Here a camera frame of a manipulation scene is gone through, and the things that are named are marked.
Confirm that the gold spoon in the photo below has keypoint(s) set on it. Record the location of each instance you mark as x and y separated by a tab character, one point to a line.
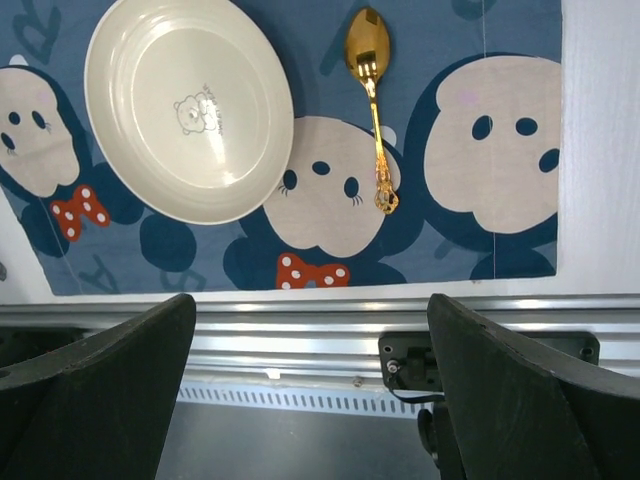
367	53

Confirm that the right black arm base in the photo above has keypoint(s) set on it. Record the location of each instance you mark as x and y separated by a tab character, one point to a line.
410	360

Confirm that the aluminium mounting rail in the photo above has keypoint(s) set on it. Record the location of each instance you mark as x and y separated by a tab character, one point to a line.
336	341

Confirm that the blue bear print cloth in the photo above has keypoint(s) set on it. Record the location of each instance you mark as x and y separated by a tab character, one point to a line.
471	120

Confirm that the cream round plate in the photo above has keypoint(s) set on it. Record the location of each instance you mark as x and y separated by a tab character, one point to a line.
190	106

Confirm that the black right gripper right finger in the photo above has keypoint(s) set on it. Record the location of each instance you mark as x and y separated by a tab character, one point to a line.
621	394

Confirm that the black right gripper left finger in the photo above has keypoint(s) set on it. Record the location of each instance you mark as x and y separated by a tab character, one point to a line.
98	408

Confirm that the perforated grey cable tray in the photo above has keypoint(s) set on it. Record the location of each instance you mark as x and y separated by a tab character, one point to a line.
354	402

